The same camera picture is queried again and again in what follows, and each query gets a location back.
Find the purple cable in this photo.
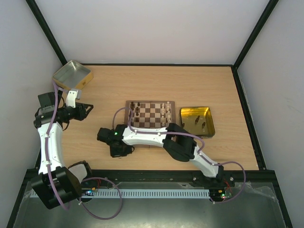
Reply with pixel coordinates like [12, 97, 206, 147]
[112, 107, 247, 205]
[46, 79, 124, 220]

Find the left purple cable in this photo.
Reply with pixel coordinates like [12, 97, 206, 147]
[46, 79, 124, 220]

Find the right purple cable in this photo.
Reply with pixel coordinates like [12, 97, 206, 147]
[112, 107, 247, 205]

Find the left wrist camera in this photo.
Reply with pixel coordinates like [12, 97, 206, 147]
[66, 88, 82, 108]

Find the gold green tin box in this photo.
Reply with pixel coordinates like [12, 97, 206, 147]
[179, 106, 216, 138]

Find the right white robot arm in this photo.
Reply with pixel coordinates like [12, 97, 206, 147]
[97, 107, 224, 186]

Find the white slotted cable duct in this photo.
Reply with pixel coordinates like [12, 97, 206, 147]
[83, 189, 209, 199]

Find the empty silver tin lid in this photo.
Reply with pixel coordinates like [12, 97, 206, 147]
[52, 60, 94, 91]

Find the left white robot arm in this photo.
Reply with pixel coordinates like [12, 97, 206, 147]
[31, 103, 93, 209]

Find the black aluminium frame rail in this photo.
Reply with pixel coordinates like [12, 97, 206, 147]
[24, 169, 278, 189]

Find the wooden chess board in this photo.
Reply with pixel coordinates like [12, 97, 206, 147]
[124, 100, 176, 149]

